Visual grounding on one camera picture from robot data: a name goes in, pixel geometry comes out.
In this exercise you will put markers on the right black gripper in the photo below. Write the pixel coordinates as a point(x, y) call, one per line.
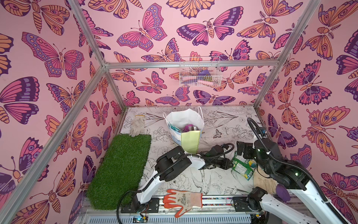
point(246, 150)

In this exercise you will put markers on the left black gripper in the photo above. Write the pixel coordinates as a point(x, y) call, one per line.
point(225, 163)

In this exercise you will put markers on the green snack packet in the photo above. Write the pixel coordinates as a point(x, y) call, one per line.
point(242, 168)

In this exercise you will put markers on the purple grape candy bag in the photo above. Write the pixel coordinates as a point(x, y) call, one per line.
point(185, 128)

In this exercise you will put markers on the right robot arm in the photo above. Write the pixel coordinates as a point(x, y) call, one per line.
point(293, 176)

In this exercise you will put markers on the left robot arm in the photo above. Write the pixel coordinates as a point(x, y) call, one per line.
point(169, 166)

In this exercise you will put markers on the white paper gift bag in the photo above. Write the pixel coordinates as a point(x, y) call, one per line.
point(189, 141)

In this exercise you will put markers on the beige leather glove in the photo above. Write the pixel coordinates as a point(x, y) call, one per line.
point(262, 180)

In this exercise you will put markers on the red and white work glove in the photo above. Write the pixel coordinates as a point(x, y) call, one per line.
point(184, 200)

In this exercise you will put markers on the purple round object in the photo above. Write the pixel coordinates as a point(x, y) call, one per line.
point(283, 193)

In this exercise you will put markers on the pink roll in basket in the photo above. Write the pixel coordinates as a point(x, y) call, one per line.
point(208, 83)

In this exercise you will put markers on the purple item in basket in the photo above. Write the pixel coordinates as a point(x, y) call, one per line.
point(204, 73)

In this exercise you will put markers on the white knit work glove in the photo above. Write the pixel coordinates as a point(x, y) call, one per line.
point(137, 126)

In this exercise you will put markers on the green artificial grass mat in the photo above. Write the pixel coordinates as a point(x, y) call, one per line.
point(122, 170)

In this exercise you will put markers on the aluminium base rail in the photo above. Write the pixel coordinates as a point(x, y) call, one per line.
point(224, 209)

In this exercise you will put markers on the white wire basket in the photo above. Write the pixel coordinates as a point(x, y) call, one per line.
point(192, 65)

